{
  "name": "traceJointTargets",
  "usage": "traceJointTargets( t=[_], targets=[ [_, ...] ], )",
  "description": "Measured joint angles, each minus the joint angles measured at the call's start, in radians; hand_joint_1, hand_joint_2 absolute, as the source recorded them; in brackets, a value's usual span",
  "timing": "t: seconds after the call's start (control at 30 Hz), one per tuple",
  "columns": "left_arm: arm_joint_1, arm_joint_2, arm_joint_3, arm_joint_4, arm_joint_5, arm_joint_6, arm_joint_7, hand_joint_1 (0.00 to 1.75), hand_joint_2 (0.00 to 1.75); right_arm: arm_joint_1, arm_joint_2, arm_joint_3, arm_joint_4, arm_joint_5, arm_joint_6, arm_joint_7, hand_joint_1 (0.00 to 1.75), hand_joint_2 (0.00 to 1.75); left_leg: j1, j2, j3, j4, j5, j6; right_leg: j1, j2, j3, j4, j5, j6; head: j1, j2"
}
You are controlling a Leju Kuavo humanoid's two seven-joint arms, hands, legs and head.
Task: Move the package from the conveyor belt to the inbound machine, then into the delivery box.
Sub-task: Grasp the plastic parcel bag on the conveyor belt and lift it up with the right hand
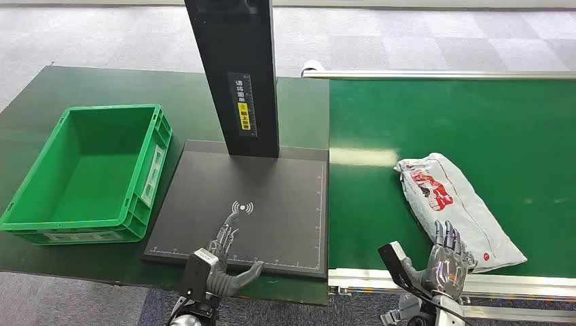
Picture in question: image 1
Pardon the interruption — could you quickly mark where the white label on crate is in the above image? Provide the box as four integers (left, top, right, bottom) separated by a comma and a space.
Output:
140, 145, 166, 208

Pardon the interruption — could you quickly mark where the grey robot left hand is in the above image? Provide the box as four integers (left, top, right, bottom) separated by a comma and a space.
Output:
206, 210, 266, 299

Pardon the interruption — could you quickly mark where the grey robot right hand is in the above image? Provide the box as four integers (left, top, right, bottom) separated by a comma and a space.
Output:
401, 219, 470, 302

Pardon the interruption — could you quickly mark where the dark green table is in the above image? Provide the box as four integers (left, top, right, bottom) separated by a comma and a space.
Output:
0, 65, 331, 307

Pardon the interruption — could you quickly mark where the black scanner base plate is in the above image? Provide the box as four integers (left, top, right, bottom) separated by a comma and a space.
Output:
142, 139, 329, 280

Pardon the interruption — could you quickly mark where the green conveyor belt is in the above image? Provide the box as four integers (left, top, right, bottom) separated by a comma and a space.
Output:
328, 78, 576, 279

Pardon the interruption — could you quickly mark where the black scanner column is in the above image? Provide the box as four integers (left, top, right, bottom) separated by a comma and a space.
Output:
183, 0, 281, 159

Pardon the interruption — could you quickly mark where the green plastic crate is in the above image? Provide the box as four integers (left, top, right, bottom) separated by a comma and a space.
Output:
0, 104, 174, 246

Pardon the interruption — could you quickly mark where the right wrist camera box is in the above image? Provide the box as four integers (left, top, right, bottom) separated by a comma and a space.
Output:
378, 240, 434, 302

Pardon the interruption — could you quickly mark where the aluminium conveyor side rail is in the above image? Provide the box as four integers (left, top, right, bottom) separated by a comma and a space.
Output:
327, 268, 576, 325
301, 69, 576, 81

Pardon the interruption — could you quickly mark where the grey plastic courier package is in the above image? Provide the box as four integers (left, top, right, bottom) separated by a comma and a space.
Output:
393, 153, 528, 274

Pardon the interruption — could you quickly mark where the black yellow column label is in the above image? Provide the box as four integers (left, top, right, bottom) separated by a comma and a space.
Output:
227, 71, 259, 139

